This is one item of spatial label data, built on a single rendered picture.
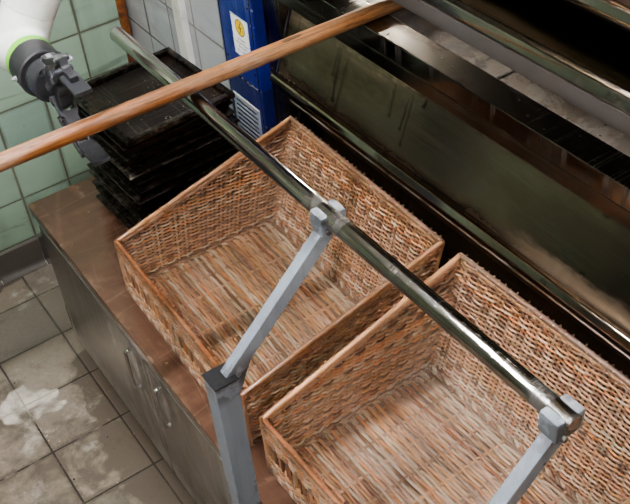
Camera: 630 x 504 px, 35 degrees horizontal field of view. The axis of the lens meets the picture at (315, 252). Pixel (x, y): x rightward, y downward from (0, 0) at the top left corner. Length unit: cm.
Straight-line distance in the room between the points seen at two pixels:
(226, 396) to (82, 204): 111
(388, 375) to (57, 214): 101
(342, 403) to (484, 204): 46
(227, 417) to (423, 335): 50
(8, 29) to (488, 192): 92
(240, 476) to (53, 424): 121
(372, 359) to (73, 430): 117
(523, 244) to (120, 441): 140
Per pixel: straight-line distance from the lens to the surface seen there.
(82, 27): 302
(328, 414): 188
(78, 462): 274
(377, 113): 197
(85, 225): 249
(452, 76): 174
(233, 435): 163
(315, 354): 186
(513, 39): 134
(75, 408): 286
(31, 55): 185
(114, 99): 232
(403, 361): 193
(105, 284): 231
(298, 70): 217
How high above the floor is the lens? 210
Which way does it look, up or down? 42 degrees down
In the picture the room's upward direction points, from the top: 6 degrees counter-clockwise
